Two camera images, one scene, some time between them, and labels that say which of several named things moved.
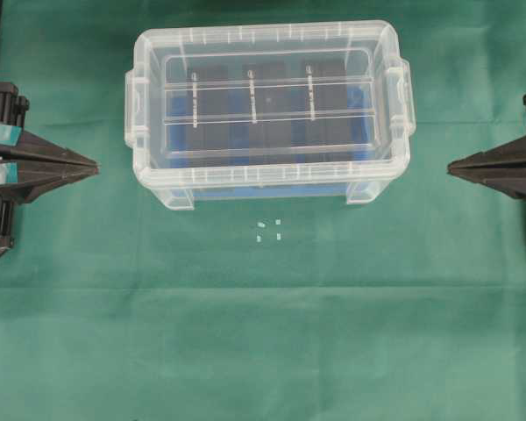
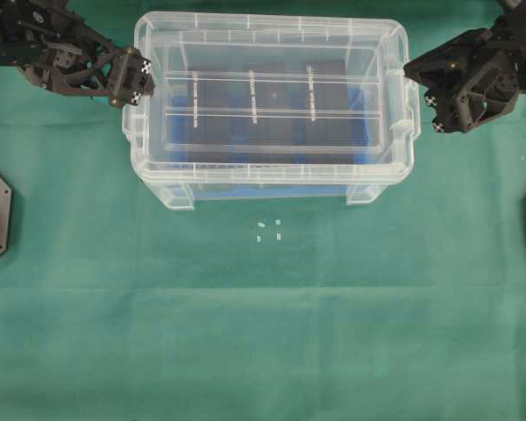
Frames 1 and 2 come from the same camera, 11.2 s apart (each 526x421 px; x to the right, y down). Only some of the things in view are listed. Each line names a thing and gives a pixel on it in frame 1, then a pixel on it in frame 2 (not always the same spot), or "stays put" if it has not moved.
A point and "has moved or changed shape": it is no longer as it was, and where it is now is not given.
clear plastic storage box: x=269 y=109 stays put
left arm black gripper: x=39 y=172 to x=130 y=78
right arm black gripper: x=520 y=159 to x=471 y=77
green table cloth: x=429 y=307 stays put
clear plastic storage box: x=269 y=103 has moved or changed shape
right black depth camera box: x=325 y=110 stays put
